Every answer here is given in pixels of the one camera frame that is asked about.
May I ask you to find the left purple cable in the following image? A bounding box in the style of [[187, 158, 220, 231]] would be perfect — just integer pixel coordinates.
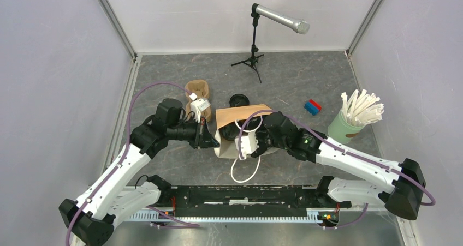
[[65, 81, 192, 246]]

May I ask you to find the blue red block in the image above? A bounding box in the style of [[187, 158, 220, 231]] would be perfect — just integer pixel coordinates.
[[304, 99, 322, 116]]

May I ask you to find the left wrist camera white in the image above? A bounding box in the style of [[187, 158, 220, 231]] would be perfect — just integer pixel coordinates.
[[189, 93, 211, 122]]

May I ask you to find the cardboard cup carrier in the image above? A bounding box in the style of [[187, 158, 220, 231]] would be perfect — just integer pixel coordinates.
[[185, 80, 212, 122]]

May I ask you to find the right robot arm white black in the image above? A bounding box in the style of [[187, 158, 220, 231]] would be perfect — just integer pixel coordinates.
[[253, 112, 426, 220]]

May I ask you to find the white wrapped straws bundle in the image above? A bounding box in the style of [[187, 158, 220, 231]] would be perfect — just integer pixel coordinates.
[[340, 89, 385, 127]]

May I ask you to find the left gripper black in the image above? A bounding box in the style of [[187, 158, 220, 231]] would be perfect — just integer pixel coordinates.
[[167, 115, 220, 149]]

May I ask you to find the purple cable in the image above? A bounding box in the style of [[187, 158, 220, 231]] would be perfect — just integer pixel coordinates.
[[65, 81, 192, 246], [238, 109, 437, 206]]

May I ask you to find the black microphone tripod stand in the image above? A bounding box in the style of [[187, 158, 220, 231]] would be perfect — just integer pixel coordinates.
[[230, 11, 264, 83]]

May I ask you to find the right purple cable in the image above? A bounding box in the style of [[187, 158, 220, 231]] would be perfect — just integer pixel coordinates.
[[238, 109, 437, 206]]

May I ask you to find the green cup holder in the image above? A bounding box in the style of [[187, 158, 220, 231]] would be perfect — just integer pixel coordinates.
[[328, 111, 365, 144]]

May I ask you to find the silver microphone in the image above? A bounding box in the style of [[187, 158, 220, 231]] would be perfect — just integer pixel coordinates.
[[251, 3, 310, 34]]

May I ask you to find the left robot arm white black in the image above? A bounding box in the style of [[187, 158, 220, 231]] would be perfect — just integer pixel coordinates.
[[58, 98, 219, 245]]

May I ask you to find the brown paper bag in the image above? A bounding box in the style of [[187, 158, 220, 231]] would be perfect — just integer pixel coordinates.
[[213, 104, 276, 184]]

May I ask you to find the black lid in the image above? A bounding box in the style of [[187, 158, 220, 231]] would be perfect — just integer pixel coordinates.
[[229, 93, 250, 107], [219, 123, 240, 141]]

